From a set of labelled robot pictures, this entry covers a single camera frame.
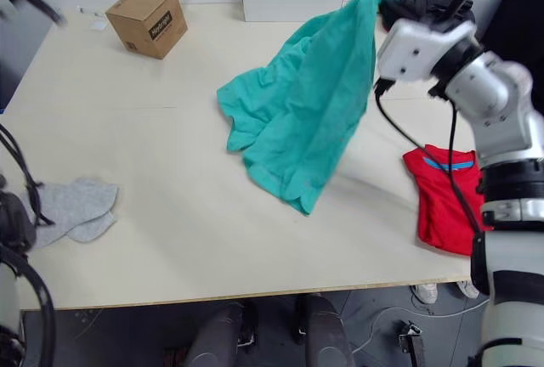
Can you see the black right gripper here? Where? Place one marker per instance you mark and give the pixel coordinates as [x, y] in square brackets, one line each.
[429, 8]

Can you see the teal green shorts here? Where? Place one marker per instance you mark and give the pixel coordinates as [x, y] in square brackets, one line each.
[306, 116]

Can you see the red t-shirt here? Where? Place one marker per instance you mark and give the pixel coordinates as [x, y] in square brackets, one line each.
[444, 205]

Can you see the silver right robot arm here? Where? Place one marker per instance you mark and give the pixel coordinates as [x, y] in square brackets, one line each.
[506, 137]

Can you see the black monitor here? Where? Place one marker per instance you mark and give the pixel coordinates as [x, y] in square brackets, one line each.
[516, 23]

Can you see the brown cardboard box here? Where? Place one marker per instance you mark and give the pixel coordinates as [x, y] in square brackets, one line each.
[149, 20]

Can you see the white sneaker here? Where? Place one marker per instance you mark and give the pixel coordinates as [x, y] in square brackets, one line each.
[467, 288]
[426, 293]

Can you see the dark rounded shape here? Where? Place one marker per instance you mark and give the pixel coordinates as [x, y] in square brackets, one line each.
[327, 333]
[212, 335]

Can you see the grey sock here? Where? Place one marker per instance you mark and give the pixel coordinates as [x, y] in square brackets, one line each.
[70, 203]
[93, 229]

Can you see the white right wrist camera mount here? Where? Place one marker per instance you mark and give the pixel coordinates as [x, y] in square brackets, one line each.
[418, 50]

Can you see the black floor bracket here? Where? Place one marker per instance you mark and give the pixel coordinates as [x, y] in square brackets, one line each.
[411, 339]

